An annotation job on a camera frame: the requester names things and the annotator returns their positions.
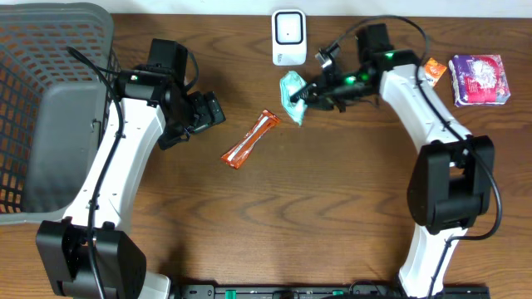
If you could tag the grey plastic lattice basket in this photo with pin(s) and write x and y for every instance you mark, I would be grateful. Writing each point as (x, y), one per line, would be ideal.
(54, 109)

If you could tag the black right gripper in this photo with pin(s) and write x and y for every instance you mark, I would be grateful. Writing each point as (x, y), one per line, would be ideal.
(326, 91)

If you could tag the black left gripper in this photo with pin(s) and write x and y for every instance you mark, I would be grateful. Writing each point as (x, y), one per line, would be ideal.
(183, 130)

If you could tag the white barcode scanner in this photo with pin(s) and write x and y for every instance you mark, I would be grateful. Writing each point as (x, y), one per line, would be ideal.
(289, 37)

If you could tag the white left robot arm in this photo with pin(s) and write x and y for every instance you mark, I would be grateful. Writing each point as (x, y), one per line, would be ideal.
(89, 253)

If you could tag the orange snack bar wrapper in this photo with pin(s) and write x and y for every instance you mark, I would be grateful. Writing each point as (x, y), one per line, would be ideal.
(238, 154)

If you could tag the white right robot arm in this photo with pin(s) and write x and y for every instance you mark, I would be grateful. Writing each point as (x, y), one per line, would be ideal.
(452, 182)

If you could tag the floral red purple packet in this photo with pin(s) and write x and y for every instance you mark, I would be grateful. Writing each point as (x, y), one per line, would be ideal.
(478, 80)

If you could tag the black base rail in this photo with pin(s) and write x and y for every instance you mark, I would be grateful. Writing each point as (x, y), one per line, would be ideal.
(359, 289)

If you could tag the small orange juice carton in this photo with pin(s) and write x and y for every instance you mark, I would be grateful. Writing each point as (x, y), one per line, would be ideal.
(434, 70)

